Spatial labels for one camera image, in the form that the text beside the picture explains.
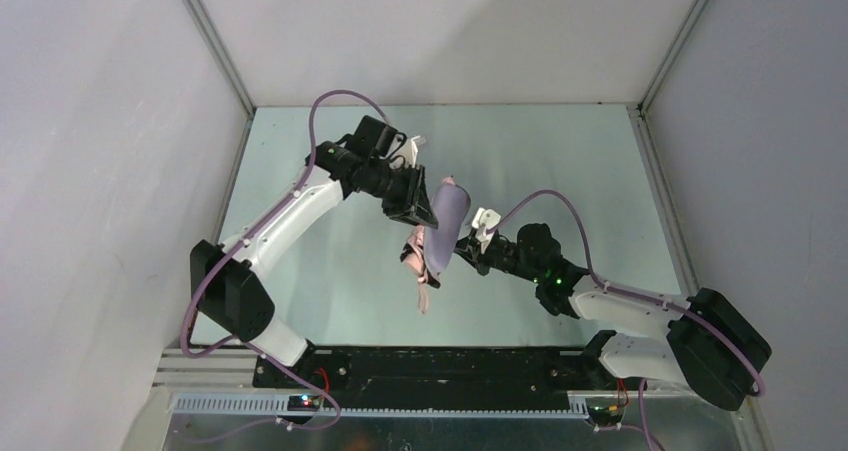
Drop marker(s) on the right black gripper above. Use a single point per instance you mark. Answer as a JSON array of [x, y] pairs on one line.
[[472, 249]]

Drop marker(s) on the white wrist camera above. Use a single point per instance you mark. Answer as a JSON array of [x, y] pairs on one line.
[[484, 224], [405, 154]]

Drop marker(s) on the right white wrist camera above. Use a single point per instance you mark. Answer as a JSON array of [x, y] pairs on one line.
[[484, 224]]

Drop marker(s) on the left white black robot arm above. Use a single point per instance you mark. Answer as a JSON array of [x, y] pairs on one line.
[[228, 278]]

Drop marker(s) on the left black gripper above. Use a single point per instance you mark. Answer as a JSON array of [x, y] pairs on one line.
[[411, 197]]

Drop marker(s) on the pink black folding umbrella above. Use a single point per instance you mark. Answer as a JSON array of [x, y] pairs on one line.
[[412, 257]]

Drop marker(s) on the grey umbrella case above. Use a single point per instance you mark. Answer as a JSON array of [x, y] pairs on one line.
[[450, 205]]

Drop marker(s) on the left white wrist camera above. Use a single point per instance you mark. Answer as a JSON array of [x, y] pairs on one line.
[[405, 154]]

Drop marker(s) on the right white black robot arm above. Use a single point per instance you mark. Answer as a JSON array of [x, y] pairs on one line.
[[701, 341]]

